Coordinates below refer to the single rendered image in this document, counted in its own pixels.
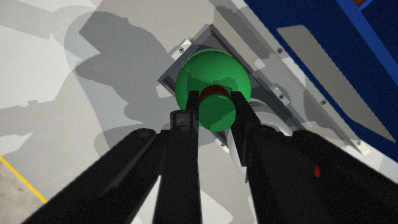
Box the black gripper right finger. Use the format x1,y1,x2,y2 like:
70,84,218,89
230,91,398,224

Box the red bottle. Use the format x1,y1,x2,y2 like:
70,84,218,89
315,166,320,177

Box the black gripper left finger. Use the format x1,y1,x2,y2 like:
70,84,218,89
21,91,203,224

